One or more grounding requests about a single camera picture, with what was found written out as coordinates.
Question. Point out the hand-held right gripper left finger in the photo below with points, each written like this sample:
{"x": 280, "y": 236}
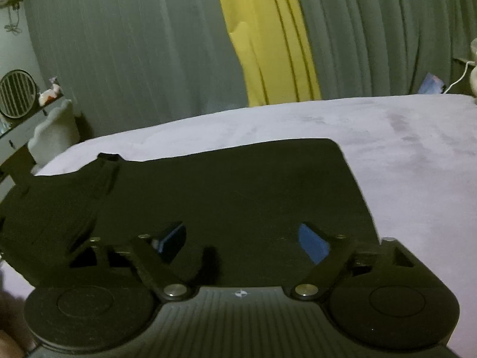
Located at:
{"x": 172, "y": 238}

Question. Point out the lavender bed sheet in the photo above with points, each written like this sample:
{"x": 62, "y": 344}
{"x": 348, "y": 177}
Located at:
{"x": 410, "y": 175}

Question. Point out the round desk fan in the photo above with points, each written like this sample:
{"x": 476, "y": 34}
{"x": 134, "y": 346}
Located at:
{"x": 16, "y": 95}

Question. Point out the white cloth on chair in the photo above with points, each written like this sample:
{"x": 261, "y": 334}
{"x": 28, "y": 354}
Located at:
{"x": 56, "y": 130}

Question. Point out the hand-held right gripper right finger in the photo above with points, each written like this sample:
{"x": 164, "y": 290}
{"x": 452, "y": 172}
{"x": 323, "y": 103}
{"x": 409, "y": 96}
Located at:
{"x": 311, "y": 244}

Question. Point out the black pants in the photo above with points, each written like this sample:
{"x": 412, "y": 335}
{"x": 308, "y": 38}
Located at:
{"x": 223, "y": 194}

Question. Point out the yellow curtain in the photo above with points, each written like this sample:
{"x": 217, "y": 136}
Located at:
{"x": 261, "y": 44}

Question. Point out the blue packet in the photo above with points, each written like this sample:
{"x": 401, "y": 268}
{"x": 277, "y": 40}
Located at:
{"x": 431, "y": 84}

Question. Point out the grey-green curtain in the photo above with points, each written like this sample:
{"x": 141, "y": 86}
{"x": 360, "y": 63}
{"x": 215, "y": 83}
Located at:
{"x": 130, "y": 44}
{"x": 384, "y": 30}

